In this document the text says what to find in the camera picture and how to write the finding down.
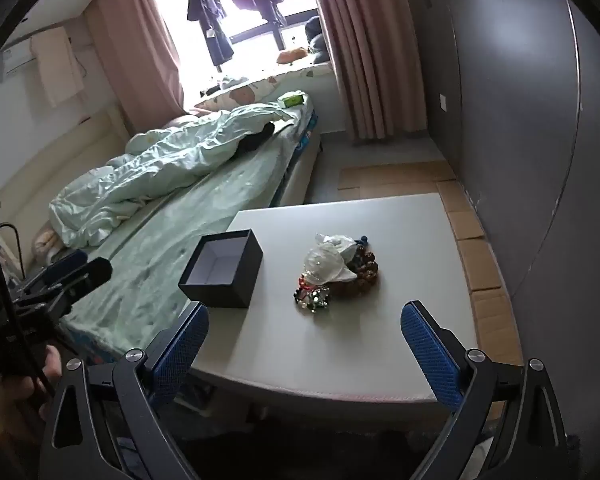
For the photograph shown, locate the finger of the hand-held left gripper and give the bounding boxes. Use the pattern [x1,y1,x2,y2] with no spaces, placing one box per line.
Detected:
[55,257,114,312]
[25,249,89,292]

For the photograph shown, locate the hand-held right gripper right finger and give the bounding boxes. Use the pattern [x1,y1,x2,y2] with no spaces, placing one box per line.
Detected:
[400,300,568,480]

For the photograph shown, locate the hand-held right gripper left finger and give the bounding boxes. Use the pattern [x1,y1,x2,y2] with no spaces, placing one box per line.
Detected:
[45,301,211,480]

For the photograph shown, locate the black jewelry box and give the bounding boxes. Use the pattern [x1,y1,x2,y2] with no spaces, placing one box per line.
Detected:
[178,229,264,309]

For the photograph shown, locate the person's left hand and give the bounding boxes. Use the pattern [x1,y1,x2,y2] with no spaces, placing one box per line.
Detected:
[0,345,66,411]

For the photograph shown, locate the cardboard floor sheets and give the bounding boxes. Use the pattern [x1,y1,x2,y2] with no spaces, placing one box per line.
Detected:
[337,160,523,366]

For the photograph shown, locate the pale green duvet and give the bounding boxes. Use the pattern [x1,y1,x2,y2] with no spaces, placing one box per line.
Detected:
[48,101,308,247]

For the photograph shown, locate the bed with green sheet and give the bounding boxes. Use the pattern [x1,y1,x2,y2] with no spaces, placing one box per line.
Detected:
[30,92,323,361]

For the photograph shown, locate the clear plastic bag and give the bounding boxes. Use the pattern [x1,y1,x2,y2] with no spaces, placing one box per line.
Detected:
[302,232,358,286]

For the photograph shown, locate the black cloth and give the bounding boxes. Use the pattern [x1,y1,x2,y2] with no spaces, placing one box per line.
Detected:
[235,122,276,152]

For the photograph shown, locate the white air conditioner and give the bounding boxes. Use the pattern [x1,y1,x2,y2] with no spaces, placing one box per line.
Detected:
[2,42,38,73]

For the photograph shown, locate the pink curtain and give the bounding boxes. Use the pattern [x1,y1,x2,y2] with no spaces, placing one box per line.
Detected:
[85,0,186,138]
[305,0,428,146]

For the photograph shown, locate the patterned quilt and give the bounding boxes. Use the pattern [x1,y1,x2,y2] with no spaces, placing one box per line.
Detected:
[195,67,331,116]

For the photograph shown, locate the dark blue cushion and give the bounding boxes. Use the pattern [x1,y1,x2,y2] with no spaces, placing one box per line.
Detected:
[304,16,331,63]

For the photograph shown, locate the brown wooden bead bracelet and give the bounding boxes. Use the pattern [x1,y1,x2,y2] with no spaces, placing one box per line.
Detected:
[342,247,379,286]

